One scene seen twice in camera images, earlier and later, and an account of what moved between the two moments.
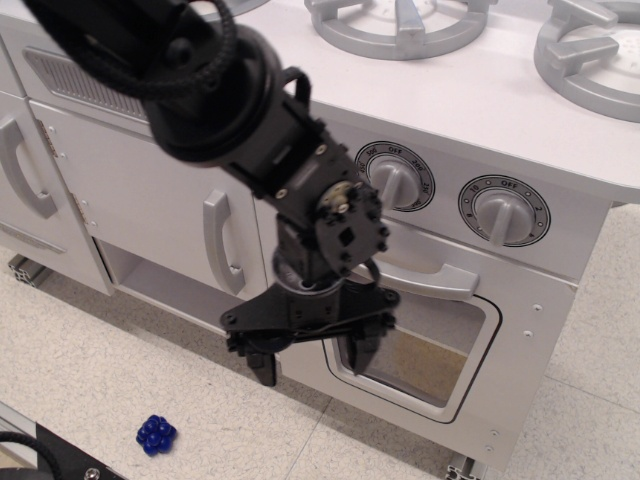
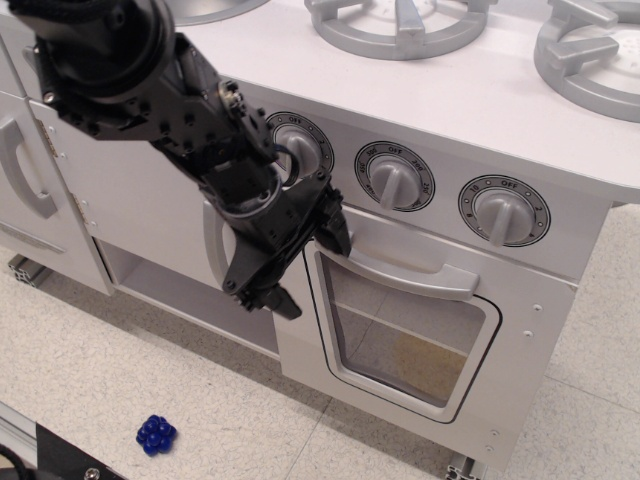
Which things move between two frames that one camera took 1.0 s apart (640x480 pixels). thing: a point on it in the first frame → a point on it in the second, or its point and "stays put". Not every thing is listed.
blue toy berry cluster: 156,435 stays put
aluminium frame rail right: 465,468 stays put
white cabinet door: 137,193 stays put
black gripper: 358,313 → 309,209
